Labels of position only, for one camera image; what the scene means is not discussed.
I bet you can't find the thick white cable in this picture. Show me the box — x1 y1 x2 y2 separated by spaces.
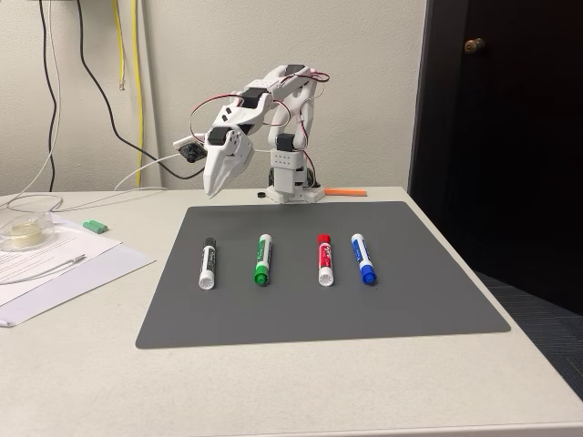
58 147 274 213

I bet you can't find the black dry-erase marker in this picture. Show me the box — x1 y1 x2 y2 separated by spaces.
198 236 218 291

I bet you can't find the white wall conduit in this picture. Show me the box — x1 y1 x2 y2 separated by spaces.
138 0 164 188

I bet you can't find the thin white cable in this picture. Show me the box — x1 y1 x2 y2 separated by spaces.
0 0 64 216

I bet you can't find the long yellow cable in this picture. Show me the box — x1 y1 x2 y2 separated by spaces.
131 0 145 188

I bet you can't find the thick black cable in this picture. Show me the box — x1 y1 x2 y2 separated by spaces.
77 0 206 180

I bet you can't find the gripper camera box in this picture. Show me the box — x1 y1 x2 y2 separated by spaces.
172 136 206 164

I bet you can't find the plain white paper sheet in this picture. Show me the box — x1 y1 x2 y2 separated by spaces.
0 240 157 328

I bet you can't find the short yellow cable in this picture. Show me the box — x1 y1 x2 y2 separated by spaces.
112 0 127 91

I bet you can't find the thin black cable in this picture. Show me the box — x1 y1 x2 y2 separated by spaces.
38 0 60 193

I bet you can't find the dark grey mat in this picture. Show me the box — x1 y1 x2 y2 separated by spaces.
135 201 512 350

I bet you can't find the white cable with plug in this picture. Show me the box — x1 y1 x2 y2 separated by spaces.
0 253 87 286

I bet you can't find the blue dry-erase marker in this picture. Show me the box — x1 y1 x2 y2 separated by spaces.
350 233 378 286

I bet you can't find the printed white paper sheet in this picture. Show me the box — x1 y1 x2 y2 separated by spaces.
0 213 124 286

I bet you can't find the red dry-erase marker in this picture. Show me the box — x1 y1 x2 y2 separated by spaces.
316 232 336 288

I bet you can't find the green dry-erase marker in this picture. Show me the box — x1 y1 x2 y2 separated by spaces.
252 233 274 287

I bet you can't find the dark door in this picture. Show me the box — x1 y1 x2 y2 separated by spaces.
407 0 583 316

